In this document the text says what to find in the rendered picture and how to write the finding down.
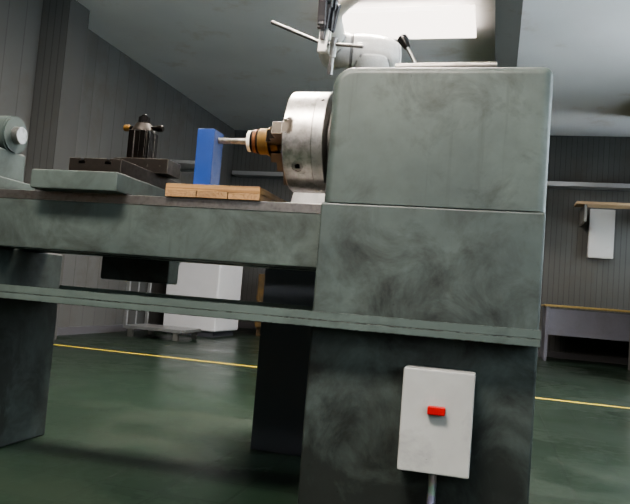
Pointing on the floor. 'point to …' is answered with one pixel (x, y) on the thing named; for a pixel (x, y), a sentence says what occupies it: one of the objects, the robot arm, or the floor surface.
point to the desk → (583, 324)
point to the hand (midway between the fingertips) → (324, 41)
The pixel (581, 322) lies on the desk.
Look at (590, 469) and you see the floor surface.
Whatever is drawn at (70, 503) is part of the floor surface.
